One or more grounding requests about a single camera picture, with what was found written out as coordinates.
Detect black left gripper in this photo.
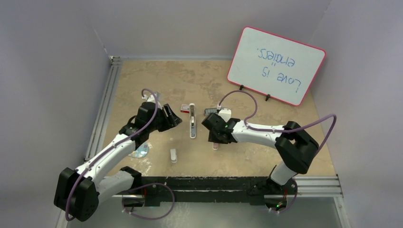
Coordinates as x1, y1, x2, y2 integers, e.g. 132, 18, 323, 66
147, 104, 181, 133

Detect red white staple box sleeve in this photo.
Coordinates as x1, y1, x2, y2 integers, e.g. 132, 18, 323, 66
180, 104, 190, 114

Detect long white stapler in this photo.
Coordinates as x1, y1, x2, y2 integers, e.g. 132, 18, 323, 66
189, 103, 197, 139

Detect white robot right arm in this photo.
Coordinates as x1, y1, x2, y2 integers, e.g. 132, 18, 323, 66
202, 113, 319, 193

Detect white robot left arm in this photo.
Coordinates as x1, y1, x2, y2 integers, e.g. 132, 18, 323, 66
54, 101, 182, 221

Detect blue hair clip package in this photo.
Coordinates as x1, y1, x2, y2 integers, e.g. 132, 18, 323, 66
128, 143, 149, 159

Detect pink framed whiteboard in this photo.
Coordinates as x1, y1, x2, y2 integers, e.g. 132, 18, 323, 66
227, 27, 326, 106

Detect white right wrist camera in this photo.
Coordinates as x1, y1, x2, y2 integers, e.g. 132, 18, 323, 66
217, 108, 231, 122

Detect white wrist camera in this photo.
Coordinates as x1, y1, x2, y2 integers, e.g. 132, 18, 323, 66
142, 92, 161, 107
217, 108, 231, 122

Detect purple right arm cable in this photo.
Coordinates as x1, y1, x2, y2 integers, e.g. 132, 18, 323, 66
217, 90, 337, 215

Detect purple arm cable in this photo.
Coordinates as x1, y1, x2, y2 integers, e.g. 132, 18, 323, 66
217, 90, 337, 215
64, 88, 175, 222

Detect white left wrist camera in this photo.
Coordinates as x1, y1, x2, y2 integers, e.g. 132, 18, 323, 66
142, 92, 161, 107

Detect aluminium frame rails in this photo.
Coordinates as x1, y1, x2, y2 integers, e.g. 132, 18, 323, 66
56, 56, 352, 228

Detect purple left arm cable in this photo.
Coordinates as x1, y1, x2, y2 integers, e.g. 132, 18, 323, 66
64, 88, 175, 222

